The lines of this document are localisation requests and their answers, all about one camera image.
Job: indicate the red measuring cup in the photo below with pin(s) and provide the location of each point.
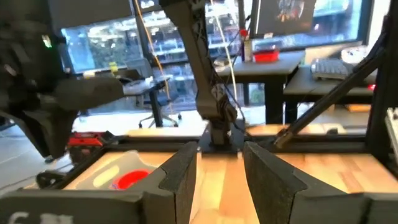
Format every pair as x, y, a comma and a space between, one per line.
130, 180

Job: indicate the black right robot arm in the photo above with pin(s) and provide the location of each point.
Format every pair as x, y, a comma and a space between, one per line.
202, 77

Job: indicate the grey desk with black legs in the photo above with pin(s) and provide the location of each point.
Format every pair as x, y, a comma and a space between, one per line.
267, 68

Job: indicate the grey plastic basket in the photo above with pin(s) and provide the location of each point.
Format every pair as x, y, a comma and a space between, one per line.
124, 160

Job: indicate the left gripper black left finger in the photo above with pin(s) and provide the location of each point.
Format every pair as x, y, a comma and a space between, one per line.
177, 180

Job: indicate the grey desk with keyboard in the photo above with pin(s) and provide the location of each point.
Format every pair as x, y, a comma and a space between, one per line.
308, 87

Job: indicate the red and black tool case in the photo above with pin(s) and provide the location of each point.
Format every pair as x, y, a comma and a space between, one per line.
85, 140

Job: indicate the white can with red cap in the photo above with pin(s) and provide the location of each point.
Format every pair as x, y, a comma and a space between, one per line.
247, 49

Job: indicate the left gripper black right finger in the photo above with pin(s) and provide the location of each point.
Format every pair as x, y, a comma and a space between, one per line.
273, 189

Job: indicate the white keyboard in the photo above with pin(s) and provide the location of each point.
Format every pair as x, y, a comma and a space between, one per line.
329, 69

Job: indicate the dark wall monitor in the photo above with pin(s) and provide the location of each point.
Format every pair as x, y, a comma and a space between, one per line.
286, 15

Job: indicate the red plastic container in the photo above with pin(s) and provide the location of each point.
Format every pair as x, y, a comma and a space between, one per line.
266, 56

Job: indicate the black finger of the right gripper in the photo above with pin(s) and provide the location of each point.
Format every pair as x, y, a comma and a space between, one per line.
53, 137

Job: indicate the black office chair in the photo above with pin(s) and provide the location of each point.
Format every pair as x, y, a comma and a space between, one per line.
155, 102

